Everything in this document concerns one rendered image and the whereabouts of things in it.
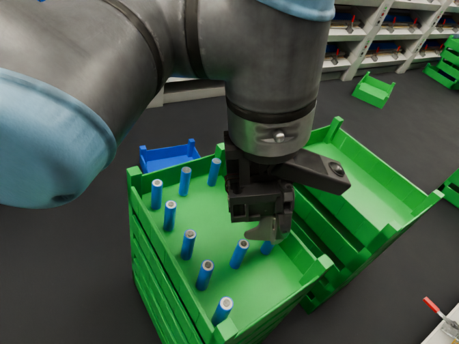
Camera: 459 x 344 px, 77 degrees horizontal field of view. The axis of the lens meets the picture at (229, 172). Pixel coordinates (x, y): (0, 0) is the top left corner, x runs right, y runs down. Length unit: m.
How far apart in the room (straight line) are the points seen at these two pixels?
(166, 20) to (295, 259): 0.42
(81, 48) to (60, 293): 0.72
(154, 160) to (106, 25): 0.92
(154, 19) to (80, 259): 0.73
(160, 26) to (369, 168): 0.66
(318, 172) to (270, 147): 0.10
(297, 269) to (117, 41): 0.45
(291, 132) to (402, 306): 0.85
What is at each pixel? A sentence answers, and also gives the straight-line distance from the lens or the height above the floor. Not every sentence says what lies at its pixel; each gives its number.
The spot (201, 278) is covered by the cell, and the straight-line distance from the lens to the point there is 0.44.
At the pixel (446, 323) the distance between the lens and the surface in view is 0.89.
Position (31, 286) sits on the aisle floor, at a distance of 0.88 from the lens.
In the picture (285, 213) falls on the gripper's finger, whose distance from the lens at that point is 0.37.
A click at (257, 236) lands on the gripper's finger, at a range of 0.44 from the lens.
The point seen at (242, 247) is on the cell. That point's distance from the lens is 0.45.
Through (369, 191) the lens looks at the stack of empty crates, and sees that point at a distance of 0.76.
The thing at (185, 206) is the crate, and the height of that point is 0.32.
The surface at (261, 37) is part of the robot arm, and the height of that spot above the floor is 0.69.
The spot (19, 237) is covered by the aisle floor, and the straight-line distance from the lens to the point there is 0.96.
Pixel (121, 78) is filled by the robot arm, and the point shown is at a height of 0.67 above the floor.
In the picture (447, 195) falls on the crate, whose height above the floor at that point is 0.02.
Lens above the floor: 0.76
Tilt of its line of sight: 43 degrees down
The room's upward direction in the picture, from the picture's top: 16 degrees clockwise
